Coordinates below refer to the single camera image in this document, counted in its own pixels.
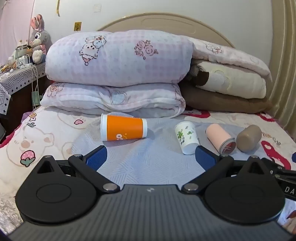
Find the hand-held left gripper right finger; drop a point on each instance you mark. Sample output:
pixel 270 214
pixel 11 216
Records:
pixel 205 157

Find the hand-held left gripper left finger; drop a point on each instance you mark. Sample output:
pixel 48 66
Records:
pixel 98 155

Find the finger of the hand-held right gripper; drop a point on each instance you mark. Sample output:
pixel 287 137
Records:
pixel 270 165

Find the pink cup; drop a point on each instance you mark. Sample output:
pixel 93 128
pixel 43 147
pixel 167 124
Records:
pixel 217 136

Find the white cup with green print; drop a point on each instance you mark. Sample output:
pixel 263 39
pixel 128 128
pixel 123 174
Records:
pixel 186 137

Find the brown cup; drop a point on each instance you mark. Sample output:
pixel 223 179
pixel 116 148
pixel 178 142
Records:
pixel 248 138

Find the orange paper cup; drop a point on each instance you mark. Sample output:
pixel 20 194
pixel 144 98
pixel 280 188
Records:
pixel 124 128

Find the light blue quilted mat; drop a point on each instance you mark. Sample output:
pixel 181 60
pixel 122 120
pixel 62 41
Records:
pixel 148 162

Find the bear print bedsheet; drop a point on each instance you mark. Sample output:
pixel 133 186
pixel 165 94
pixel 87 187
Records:
pixel 46 139

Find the brown blanket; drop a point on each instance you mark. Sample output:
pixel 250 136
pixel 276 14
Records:
pixel 219 102

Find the pink heart print pillow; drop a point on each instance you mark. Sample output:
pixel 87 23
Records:
pixel 111 98

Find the purple cloth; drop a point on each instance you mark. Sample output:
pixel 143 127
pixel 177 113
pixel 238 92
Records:
pixel 26 115

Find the cream blanket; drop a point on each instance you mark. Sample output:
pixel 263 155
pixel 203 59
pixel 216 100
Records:
pixel 245 83

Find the green hanging pouch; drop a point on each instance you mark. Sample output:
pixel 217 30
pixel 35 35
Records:
pixel 35 98

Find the dark wooden nightstand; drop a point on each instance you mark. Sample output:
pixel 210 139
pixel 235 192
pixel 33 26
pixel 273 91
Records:
pixel 20 104

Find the beige curtain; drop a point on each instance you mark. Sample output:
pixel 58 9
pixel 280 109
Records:
pixel 283 69

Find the pink checked folded duvet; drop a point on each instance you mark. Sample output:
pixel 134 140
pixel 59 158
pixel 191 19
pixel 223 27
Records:
pixel 120 58

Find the grey fluffy rug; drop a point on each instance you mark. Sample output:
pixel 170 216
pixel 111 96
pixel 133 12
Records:
pixel 8 208

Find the patterned nightstand cloth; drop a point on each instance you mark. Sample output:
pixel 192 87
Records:
pixel 16 80

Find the glass electric kettle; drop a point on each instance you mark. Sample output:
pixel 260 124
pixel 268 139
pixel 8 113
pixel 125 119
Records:
pixel 22 53

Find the grey plush bunny toy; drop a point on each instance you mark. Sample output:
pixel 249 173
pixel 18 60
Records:
pixel 39 39

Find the beige bed headboard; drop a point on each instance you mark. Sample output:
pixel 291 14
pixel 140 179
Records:
pixel 166 23

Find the pink curtain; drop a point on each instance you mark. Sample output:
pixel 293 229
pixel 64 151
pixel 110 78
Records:
pixel 13 27

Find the yellow wall hook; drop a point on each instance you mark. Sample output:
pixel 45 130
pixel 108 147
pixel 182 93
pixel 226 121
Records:
pixel 77 26

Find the white wall socket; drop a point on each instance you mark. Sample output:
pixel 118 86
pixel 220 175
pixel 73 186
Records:
pixel 97 8

